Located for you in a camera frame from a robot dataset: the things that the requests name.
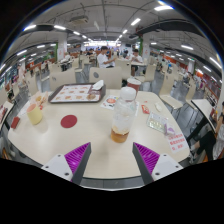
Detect person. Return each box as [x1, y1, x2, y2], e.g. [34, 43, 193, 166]
[63, 52, 72, 64]
[129, 48, 144, 77]
[96, 45, 118, 69]

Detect dark food tray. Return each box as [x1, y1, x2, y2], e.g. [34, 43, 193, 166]
[47, 83, 107, 104]

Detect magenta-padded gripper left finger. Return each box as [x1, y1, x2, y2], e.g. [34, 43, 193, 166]
[41, 142, 92, 186]

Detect ceiling air conditioner unit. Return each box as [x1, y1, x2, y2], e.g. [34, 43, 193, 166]
[69, 14, 90, 26]

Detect crumpled white napkin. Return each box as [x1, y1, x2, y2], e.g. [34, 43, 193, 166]
[91, 79, 105, 91]

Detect beige dining chair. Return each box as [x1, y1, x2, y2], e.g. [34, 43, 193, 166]
[49, 68, 77, 92]
[88, 66, 123, 90]

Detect ceiling strip lights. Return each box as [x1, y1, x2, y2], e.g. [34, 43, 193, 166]
[0, 1, 223, 73]

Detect beige dining chairs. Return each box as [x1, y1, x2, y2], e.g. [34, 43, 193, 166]
[24, 54, 208, 111]

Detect beige dining table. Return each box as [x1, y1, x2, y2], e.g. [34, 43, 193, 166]
[191, 98, 218, 133]
[0, 101, 14, 131]

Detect clear plastic drink bottle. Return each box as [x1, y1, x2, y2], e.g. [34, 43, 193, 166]
[110, 86, 138, 144]

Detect clear packet with prints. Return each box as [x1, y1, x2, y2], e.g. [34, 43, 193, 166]
[146, 111, 176, 135]

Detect white notice card, red text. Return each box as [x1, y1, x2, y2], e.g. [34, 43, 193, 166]
[166, 132, 188, 154]

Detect clear food wrapper with fries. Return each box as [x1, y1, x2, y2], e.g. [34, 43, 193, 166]
[29, 91, 49, 109]

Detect printed paper tray liner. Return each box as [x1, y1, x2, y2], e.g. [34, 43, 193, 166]
[50, 84, 101, 103]

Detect red paper packet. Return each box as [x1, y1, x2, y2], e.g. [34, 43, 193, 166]
[10, 116, 21, 130]

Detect small red sauce packet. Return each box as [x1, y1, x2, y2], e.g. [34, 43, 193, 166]
[141, 104, 151, 115]

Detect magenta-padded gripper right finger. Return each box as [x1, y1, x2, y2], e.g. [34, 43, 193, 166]
[132, 142, 184, 185]

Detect flat round red coaster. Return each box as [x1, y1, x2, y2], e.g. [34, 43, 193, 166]
[60, 114, 78, 129]

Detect yellow cup with pink inside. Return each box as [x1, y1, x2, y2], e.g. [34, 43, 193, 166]
[25, 103, 44, 126]

